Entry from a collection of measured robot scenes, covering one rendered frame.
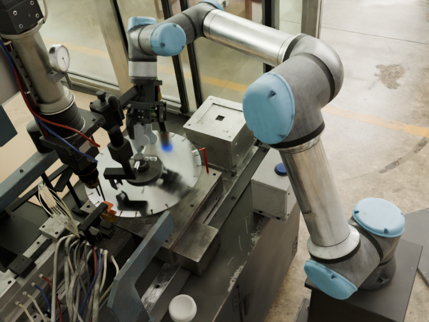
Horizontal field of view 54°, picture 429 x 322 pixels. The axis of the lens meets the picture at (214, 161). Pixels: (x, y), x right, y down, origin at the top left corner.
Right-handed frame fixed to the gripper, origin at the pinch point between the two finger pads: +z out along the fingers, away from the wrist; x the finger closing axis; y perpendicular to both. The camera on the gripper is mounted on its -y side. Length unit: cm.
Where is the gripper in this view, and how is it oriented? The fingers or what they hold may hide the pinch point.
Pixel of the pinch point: (138, 149)
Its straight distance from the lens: 121.1
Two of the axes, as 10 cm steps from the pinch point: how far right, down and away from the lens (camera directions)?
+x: 5.3, -2.0, 8.2
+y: 8.5, 1.5, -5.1
